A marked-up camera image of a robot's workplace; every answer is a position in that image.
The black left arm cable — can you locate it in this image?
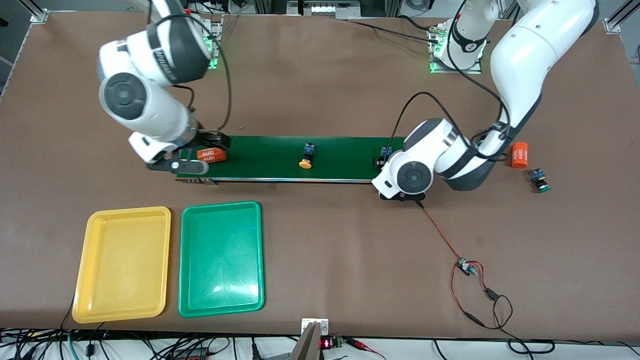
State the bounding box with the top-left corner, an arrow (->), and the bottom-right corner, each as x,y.
392,0 -> 511,161

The thin black cable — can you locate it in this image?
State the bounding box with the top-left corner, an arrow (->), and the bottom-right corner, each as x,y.
59,293 -> 77,332

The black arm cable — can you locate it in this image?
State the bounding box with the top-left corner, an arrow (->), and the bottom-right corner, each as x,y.
392,0 -> 511,161
147,12 -> 234,134

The white equipment box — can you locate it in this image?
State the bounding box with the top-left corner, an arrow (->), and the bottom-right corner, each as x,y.
287,0 -> 362,20

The green mushroom push button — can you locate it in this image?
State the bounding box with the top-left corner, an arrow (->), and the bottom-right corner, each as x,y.
529,168 -> 552,194

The red black conveyor wire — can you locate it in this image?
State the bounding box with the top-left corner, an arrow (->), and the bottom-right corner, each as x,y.
416,200 -> 465,263

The black cable with plug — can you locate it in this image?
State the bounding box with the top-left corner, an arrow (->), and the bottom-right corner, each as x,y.
82,322 -> 108,358

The yellow plastic tray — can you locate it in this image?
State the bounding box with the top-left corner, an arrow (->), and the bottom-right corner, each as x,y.
71,205 -> 172,325

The long black cable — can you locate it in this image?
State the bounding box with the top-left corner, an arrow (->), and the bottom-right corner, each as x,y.
344,15 -> 437,45

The green plastic tray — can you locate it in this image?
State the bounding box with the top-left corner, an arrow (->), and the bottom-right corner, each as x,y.
177,200 -> 266,319

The red black looped wire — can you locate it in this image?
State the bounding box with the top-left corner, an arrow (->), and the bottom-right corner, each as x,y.
449,260 -> 557,355

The green conveyor belt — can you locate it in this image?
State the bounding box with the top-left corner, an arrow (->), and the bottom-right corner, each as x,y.
174,134 -> 407,187

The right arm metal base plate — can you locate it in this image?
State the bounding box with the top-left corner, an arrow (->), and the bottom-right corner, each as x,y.
202,15 -> 224,70

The orange 4680 cylinder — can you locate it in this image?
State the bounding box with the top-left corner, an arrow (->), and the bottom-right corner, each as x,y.
510,142 -> 529,169
196,148 -> 228,164

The grey metal camera bracket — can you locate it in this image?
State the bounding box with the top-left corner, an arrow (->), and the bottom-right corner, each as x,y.
287,317 -> 331,360

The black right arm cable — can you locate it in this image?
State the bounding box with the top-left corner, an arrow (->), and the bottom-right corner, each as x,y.
147,12 -> 234,134

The teal cable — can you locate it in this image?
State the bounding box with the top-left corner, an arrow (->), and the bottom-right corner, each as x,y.
64,332 -> 82,360

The red clip lead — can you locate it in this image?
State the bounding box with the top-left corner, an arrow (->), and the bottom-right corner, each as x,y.
344,337 -> 387,360

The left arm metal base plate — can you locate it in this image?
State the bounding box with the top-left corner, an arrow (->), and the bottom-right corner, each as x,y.
429,25 -> 484,75

